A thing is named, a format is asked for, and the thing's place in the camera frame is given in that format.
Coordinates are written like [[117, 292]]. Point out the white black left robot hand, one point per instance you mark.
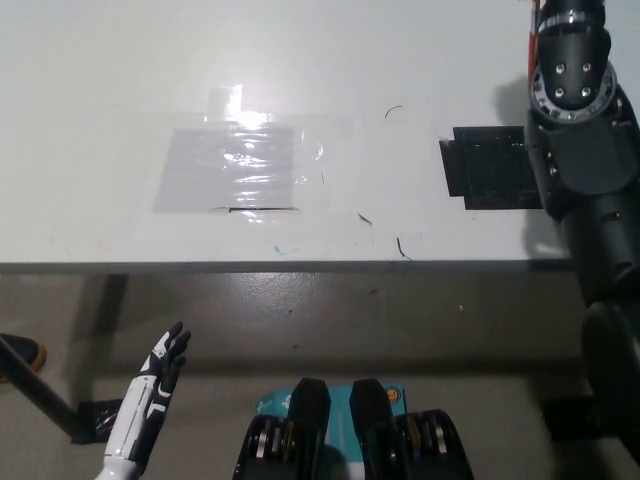
[[142, 400]]

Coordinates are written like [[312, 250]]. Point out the clear taped plastic sheet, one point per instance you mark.
[[200, 170]]

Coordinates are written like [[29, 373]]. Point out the black diagonal pole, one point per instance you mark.
[[37, 392]]

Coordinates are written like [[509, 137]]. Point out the black shoe with tan sole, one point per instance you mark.
[[20, 350]]

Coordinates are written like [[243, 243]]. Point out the black teal robot torso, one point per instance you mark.
[[310, 430]]

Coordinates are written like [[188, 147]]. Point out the black tape patch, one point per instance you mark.
[[490, 170]]

